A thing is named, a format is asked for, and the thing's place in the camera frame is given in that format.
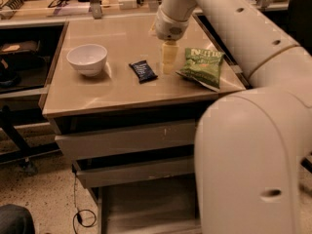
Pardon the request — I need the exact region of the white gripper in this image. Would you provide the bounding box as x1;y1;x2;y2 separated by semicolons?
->
148;7;189;74

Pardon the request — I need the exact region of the middle grey drawer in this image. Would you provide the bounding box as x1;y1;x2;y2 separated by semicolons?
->
77;155;194;188

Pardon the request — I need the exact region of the grey drawer cabinet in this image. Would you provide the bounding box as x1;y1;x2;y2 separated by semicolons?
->
38;13;249;234

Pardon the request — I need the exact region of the grey metal post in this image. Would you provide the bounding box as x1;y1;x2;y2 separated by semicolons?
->
90;0;102;20

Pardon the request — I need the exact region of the dark blue rxbar wrapper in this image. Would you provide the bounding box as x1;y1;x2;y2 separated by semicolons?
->
129;60;158;83

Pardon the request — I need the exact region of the green chip bag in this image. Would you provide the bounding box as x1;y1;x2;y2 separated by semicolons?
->
176;48;224;92

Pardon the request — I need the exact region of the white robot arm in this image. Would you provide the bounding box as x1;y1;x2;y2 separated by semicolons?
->
155;0;312;234

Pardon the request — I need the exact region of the black floor cable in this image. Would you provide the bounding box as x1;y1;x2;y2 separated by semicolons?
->
71;165;98;234

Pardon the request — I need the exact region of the black office chair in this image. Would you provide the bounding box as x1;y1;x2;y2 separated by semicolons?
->
288;0;312;53

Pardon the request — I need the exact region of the white ceramic bowl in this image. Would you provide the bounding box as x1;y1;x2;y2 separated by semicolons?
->
66;44;108;77

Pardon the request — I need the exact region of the black cart leg with caster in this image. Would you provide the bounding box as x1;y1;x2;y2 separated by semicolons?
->
0;106;59;176

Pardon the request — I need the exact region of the dark shoe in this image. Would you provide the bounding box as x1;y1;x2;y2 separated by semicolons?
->
0;204;35;234

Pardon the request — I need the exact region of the top grey drawer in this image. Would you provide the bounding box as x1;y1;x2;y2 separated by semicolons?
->
56;120;195;161

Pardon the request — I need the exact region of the bottom open grey drawer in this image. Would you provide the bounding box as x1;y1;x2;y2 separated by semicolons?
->
98;175;202;234

